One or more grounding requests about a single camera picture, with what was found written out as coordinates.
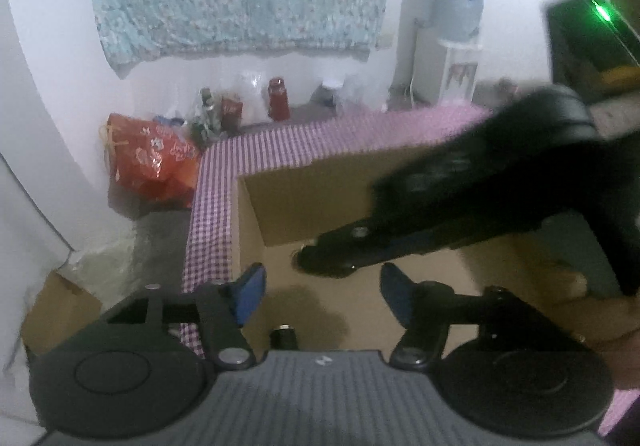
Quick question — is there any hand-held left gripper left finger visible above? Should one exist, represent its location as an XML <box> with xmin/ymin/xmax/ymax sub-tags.
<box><xmin>102</xmin><ymin>262</ymin><xmax>267</xmax><ymax>372</ymax></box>

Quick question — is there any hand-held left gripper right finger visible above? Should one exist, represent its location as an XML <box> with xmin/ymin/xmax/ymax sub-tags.
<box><xmin>380</xmin><ymin>263</ymin><xmax>556</xmax><ymax>372</ymax></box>

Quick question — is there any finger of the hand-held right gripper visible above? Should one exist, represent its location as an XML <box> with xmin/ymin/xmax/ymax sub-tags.
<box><xmin>291</xmin><ymin>236</ymin><xmax>451</xmax><ymax>279</ymax></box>
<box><xmin>315</xmin><ymin>220</ymin><xmax>383</xmax><ymax>253</ymax></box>

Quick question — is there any black cylinder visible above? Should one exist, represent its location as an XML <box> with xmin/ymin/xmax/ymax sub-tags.
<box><xmin>270</xmin><ymin>325</ymin><xmax>300</xmax><ymax>352</ymax></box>

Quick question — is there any brown cardboard box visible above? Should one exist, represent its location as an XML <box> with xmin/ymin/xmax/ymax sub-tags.
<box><xmin>235</xmin><ymin>143</ymin><xmax>626</xmax><ymax>352</ymax></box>

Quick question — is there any person's right hand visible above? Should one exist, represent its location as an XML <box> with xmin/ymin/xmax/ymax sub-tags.
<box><xmin>570</xmin><ymin>293</ymin><xmax>640</xmax><ymax>352</ymax></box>

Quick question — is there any purple checked cloth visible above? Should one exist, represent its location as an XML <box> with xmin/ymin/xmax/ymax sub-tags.
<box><xmin>179</xmin><ymin>103</ymin><xmax>640</xmax><ymax>437</ymax></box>

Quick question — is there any white water dispenser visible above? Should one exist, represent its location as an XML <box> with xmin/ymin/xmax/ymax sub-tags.
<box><xmin>411</xmin><ymin>26</ymin><xmax>483</xmax><ymax>107</ymax></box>

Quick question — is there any white-lidded jar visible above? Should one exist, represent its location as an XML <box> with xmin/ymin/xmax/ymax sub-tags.
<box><xmin>320</xmin><ymin>81</ymin><xmax>346</xmax><ymax>107</ymax></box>

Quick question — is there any red jar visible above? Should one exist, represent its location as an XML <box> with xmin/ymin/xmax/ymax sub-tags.
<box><xmin>267</xmin><ymin>77</ymin><xmax>292</xmax><ymax>122</ymax></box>

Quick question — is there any crumpled clear plastic sheet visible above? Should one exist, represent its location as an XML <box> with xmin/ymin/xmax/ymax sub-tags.
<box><xmin>62</xmin><ymin>226</ymin><xmax>137</xmax><ymax>289</ymax></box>

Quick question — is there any red plastic bag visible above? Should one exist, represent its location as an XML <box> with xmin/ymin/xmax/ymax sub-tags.
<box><xmin>104</xmin><ymin>113</ymin><xmax>202</xmax><ymax>210</ymax></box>

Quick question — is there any red packet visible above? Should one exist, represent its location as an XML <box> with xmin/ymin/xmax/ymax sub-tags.
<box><xmin>220</xmin><ymin>96</ymin><xmax>244</xmax><ymax>132</ymax></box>

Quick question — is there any clear plastic bag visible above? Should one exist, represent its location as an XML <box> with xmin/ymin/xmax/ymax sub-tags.
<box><xmin>235</xmin><ymin>71</ymin><xmax>266</xmax><ymax>102</ymax></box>

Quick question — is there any dark glass bottle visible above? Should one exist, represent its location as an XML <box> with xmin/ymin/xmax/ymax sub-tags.
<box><xmin>199</xmin><ymin>87</ymin><xmax>222</xmax><ymax>143</ymax></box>

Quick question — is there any small cardboard box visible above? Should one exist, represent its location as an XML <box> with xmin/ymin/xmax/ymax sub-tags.
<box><xmin>20</xmin><ymin>271</ymin><xmax>103</xmax><ymax>358</ymax></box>

